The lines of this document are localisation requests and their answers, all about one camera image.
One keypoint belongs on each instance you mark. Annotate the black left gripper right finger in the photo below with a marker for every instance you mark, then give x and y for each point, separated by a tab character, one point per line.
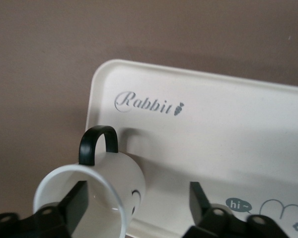
213	223

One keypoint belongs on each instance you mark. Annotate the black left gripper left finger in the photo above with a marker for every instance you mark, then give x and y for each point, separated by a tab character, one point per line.
52	223

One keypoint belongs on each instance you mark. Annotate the cream rabbit print tray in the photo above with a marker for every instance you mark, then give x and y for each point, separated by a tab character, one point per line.
213	138

